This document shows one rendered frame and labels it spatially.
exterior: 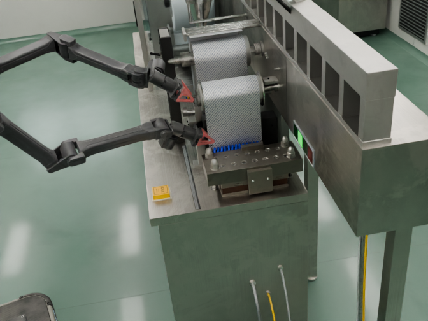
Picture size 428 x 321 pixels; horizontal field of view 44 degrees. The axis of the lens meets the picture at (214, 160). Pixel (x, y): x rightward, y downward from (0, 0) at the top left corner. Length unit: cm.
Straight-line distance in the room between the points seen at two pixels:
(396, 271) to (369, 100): 70
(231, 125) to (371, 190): 89
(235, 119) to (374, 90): 97
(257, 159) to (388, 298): 74
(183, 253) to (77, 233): 153
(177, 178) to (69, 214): 166
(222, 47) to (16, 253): 203
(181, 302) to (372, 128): 135
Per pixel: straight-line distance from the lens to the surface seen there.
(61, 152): 213
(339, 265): 323
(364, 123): 144
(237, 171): 215
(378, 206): 160
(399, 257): 187
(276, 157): 222
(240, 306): 256
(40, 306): 292
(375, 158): 150
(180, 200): 223
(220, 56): 240
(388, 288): 195
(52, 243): 369
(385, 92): 142
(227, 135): 229
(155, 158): 255
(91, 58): 233
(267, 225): 227
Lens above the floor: 218
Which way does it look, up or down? 31 degrees down
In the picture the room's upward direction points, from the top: 6 degrees counter-clockwise
